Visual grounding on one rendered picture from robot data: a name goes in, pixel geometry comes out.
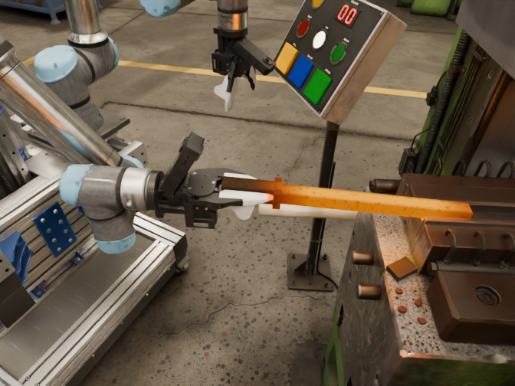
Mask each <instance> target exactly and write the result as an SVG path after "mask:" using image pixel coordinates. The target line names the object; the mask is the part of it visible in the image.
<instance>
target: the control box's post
mask: <svg viewBox="0 0 515 386"><path fill-rule="evenodd" d="M339 127H340V125H337V124H335V123H332V122H330V121H328V120H327V123H326V135H325V141H324V147H323V157H322V162H321V168H320V177H319V183H318V188H329V183H330V175H331V170H332V165H333V157H334V152H335V148H336V140H337V135H338V130H339ZM322 223H323V218H313V225H312V231H311V240H320V233H321V228H322ZM318 246H319V242H310V246H309V251H308V257H307V271H306V274H308V270H309V265H310V264H312V265H313V269H312V274H313V273H314V268H315V263H316V258H317V251H318Z"/></svg>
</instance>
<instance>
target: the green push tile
mask: <svg viewBox="0 0 515 386"><path fill-rule="evenodd" d="M332 82H333V79H332V78H331V77H329V76H328V75H327V74H325V73H324V72H323V71H322V70H321V69H319V68H317V70H316V71H315V73H314V75H313V76H312V78H311V80H310V82H309V83H308V84H307V87H306V89H305V90H304V92H303V93H304V94H305V95H306V96H307V97H308V98H309V99H310V100H311V101H312V102H313V103H314V104H315V105H316V106H318V104H319V103H320V101H321V100H322V98H323V96H324V94H325V93H326V92H327V90H328V88H329V87H330V85H331V83H332Z"/></svg>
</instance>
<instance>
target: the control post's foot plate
mask: <svg viewBox="0 0 515 386"><path fill-rule="evenodd" d="M317 256H318V255H317ZM307 257H308V254H295V253H291V254H288V255H287V277H288V278H287V280H288V281H287V282H288V289H289V290H300V291H304V292H319V293H333V292H334V287H333V282H332V281H331V280H329V279H327V278H326V277H324V276H322V275H320V274H318V272H317V271H316V266H317V258H316V263H315V268H314V273H313V274H312V269H313V265H312V264H310V265H309V270H308V274H306V271H307ZM318 270H319V272H321V273H323V274H325V275H327V276H328V277H329V278H331V279H332V277H331V272H330V257H329V256H327V253H325V254H324V255H320V259H319V265H318Z"/></svg>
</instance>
